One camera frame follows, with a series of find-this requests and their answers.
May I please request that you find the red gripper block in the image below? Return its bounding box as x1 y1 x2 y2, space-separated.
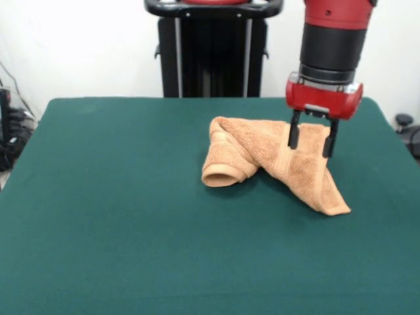
284 71 364 159

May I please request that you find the tan terry towel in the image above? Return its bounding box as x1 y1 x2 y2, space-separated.
201 115 352 217

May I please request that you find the dark green table cloth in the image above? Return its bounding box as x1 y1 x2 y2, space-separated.
0 96 420 315

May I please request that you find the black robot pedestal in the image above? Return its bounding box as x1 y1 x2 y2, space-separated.
144 0 283 98

